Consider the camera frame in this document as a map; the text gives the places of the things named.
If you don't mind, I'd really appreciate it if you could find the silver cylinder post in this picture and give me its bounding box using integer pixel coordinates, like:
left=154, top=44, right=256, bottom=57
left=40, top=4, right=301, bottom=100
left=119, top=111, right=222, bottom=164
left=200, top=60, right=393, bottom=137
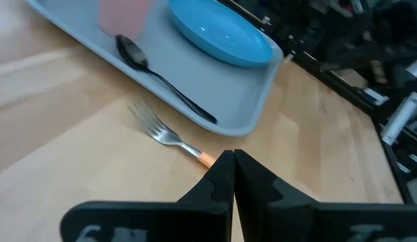
left=381, top=91, right=417, bottom=146

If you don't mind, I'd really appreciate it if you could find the blue-grey bowl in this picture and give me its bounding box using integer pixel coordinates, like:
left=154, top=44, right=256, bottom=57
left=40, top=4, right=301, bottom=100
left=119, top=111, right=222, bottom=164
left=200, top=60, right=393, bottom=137
left=167, top=0, right=275, bottom=69

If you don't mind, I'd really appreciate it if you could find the orange-handled silver fork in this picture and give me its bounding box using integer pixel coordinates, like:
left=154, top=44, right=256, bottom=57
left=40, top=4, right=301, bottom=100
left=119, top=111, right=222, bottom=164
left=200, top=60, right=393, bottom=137
left=127, top=99, right=217, bottom=169

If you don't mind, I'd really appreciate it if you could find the pink ribbed cup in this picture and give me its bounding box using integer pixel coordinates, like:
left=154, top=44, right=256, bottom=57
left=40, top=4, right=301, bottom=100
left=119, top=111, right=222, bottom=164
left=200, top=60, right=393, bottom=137
left=98, top=0, right=153, bottom=42

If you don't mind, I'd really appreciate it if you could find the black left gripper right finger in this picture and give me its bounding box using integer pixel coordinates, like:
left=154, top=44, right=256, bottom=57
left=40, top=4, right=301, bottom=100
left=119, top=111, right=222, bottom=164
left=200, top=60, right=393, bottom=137
left=233, top=149, right=417, bottom=242

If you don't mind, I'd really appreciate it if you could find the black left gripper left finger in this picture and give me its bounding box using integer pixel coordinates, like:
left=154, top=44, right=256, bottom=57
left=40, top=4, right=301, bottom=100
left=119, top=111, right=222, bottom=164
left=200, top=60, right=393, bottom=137
left=59, top=150, right=237, bottom=242

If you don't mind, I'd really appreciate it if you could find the black spoon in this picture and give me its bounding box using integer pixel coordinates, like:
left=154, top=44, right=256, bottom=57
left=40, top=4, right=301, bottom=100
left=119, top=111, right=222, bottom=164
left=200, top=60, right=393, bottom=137
left=114, top=34, right=218, bottom=125

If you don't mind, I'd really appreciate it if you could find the grey tray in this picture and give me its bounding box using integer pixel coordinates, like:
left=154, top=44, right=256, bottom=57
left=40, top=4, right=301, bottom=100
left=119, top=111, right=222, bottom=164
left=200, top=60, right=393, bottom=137
left=26, top=0, right=285, bottom=138

